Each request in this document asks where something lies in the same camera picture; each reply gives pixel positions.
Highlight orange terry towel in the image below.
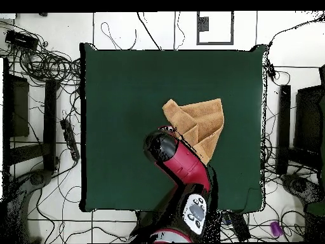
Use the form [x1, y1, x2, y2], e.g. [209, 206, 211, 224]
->
[161, 98, 225, 166]

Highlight dark flat panel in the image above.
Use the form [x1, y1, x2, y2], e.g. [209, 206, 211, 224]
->
[3, 72, 30, 138]
[293, 85, 325, 154]

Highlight dark green table cloth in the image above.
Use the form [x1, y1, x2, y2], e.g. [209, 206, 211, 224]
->
[79, 42, 267, 214]

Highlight black power strip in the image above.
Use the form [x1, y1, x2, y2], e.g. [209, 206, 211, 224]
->
[223, 211, 251, 242]
[60, 118, 81, 161]

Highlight small dark grey plate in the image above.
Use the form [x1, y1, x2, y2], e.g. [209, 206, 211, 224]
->
[197, 16, 209, 32]

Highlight dark grey stand foot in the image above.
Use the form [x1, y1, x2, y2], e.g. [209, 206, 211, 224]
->
[28, 168, 53, 187]
[280, 173, 324, 205]

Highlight purple plastic object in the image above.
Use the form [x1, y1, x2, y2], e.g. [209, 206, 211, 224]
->
[270, 220, 283, 238]

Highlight black rectangular device box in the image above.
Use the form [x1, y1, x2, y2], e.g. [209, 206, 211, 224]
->
[4, 29, 39, 51]

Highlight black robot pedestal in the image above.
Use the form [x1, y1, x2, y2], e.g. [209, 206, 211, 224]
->
[135, 210, 154, 231]

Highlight thick black cable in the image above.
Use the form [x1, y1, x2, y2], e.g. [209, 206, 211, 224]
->
[136, 11, 164, 51]

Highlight thin black looped cable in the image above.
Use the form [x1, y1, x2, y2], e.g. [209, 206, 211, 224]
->
[100, 22, 138, 51]

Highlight black upright stand post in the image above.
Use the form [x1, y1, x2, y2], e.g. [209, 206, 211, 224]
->
[43, 79, 58, 172]
[275, 85, 292, 175]

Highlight grey square floor frame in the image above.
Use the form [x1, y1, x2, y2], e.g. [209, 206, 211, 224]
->
[196, 11, 235, 46]

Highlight black cable tangle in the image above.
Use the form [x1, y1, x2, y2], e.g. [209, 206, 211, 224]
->
[0, 20, 82, 88]

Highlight long black cable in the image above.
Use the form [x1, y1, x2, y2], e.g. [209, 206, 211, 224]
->
[267, 13, 325, 50]

